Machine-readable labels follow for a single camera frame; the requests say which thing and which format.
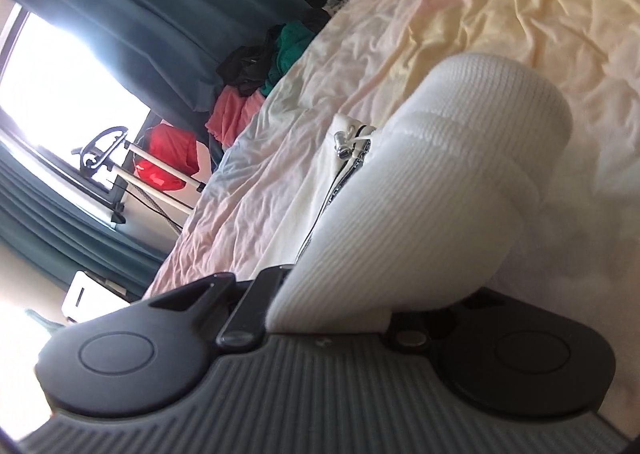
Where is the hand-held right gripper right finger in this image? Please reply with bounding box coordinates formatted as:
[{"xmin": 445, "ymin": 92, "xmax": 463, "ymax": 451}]
[{"xmin": 383, "ymin": 286, "xmax": 507, "ymax": 353}]

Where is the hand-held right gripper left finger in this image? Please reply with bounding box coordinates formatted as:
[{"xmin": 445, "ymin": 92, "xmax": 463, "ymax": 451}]
[{"xmin": 131, "ymin": 264, "xmax": 297, "ymax": 350}]

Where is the white knit zip jacket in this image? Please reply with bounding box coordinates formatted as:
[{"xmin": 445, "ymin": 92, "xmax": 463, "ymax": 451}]
[{"xmin": 267, "ymin": 53, "xmax": 573, "ymax": 335}]

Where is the black clothes hanger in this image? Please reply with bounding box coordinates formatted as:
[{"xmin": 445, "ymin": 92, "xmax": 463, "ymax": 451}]
[{"xmin": 71, "ymin": 126, "xmax": 133, "ymax": 171}]

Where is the white pole garment stand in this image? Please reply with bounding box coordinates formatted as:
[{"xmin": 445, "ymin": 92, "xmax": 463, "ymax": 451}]
[{"xmin": 102, "ymin": 141, "xmax": 207, "ymax": 236}]

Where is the red bag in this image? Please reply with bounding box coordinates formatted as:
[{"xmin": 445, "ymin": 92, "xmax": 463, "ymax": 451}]
[{"xmin": 134, "ymin": 123, "xmax": 202, "ymax": 191}]

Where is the white box appliance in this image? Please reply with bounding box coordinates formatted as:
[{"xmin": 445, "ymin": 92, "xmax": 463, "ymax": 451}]
[{"xmin": 60, "ymin": 270, "xmax": 132, "ymax": 323}]

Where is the coral pink garment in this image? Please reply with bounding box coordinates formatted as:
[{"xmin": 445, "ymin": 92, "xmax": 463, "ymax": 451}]
[{"xmin": 206, "ymin": 84, "xmax": 267, "ymax": 148}]

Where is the black clothing heap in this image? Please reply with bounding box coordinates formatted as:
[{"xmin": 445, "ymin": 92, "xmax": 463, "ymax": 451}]
[{"xmin": 216, "ymin": 26, "xmax": 282, "ymax": 98}]

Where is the green garment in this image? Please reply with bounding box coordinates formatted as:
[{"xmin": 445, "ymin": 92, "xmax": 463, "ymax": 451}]
[{"xmin": 267, "ymin": 21, "xmax": 319, "ymax": 86}]

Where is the bright window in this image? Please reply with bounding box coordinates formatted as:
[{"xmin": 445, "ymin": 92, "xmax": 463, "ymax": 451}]
[{"xmin": 0, "ymin": 0, "xmax": 152, "ymax": 227}]

